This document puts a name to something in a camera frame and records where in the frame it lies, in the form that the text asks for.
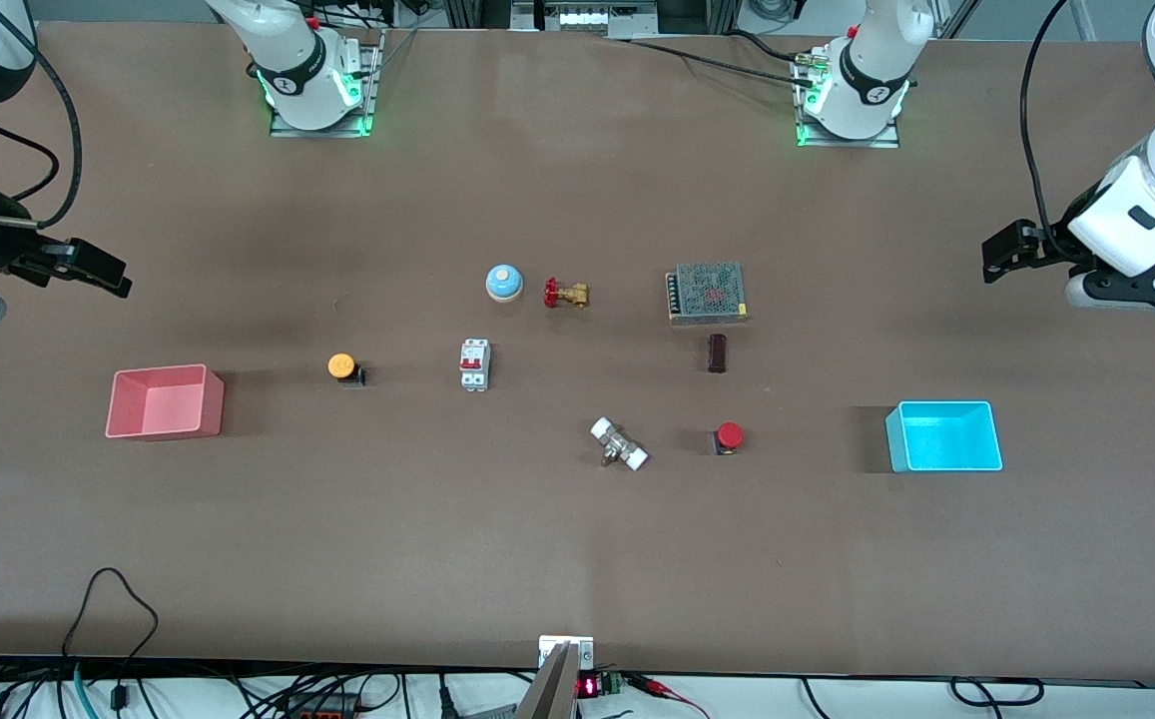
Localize pink plastic bin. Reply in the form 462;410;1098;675
105;364;226;440

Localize cyan plastic bin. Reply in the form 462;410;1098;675
884;400;1004;473

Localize metal mesh power supply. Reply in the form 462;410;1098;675
665;262;750;325

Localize white circuit breaker red switches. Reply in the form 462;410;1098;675
458;339;491;392

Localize metal fitting white caps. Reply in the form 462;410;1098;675
590;416;650;472

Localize metal terminal box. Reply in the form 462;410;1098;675
512;0;660;39

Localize red test lead clip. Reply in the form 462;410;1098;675
627;675;710;719

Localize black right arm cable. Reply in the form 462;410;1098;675
0;40;85;233

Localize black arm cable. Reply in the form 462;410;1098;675
1020;0;1083;257
0;40;85;233

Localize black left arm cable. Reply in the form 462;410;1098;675
1020;0;1083;257

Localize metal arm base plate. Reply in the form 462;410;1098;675
793;52;903;150
271;28;384;139

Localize black looped cable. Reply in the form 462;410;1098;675
60;567;161;712

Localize black cable on table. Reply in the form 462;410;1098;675
609;30;818;86

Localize teal cable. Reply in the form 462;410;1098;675
72;662;102;719

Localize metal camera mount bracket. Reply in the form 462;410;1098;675
515;635;596;719

